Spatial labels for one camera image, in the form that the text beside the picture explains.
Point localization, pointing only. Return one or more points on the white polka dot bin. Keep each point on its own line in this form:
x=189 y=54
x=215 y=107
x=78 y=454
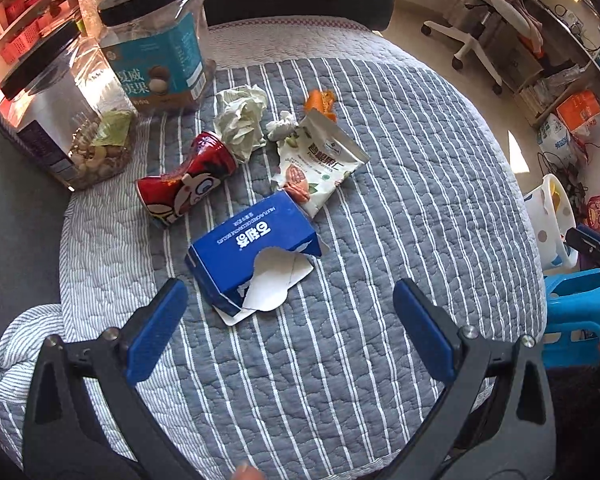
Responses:
x=542 y=230

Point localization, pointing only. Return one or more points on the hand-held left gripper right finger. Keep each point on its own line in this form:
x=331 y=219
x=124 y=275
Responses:
x=425 y=330

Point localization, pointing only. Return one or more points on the orange peel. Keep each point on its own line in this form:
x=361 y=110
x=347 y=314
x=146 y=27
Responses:
x=320 y=102

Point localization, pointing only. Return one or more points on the orange cardboard box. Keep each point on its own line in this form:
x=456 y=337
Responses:
x=580 y=112

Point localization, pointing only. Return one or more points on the white printed sack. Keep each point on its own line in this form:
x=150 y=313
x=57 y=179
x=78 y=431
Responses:
x=555 y=137

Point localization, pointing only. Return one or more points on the large tissue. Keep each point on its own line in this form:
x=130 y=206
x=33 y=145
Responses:
x=240 y=120

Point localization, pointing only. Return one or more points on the grey sofa backrest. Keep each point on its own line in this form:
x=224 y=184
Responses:
x=14 y=260

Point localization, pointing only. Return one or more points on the red cartoon can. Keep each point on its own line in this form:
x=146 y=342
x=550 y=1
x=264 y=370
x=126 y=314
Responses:
x=179 y=190

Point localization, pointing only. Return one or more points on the white office chair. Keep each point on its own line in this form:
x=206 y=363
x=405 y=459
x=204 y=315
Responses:
x=472 y=40

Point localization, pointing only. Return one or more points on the teal label nut jar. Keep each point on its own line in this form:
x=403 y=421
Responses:
x=154 y=60

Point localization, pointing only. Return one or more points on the small tissue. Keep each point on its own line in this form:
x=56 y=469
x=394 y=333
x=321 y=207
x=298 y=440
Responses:
x=280 y=127

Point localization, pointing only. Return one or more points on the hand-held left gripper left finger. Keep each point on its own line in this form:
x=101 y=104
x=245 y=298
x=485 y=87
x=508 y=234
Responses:
x=154 y=327

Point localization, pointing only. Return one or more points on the dark label nut jar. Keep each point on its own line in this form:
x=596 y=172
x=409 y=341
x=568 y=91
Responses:
x=44 y=110

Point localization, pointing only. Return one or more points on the white nut snack pouch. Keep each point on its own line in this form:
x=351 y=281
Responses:
x=315 y=160

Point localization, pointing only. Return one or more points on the blue biscuit box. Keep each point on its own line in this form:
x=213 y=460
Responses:
x=250 y=245

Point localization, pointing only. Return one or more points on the wooden desk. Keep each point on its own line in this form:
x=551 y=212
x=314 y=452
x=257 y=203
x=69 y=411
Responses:
x=570 y=35

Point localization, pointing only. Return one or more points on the blue plastic stool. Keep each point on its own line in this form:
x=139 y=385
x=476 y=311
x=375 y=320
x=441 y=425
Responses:
x=575 y=310

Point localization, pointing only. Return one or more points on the pink storage baskets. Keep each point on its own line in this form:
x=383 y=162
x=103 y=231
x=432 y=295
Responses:
x=24 y=40

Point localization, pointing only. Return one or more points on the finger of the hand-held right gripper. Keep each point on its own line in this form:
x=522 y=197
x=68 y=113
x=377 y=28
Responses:
x=592 y=232
x=595 y=255

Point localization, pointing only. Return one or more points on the person's left hand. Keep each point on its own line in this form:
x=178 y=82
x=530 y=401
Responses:
x=247 y=474

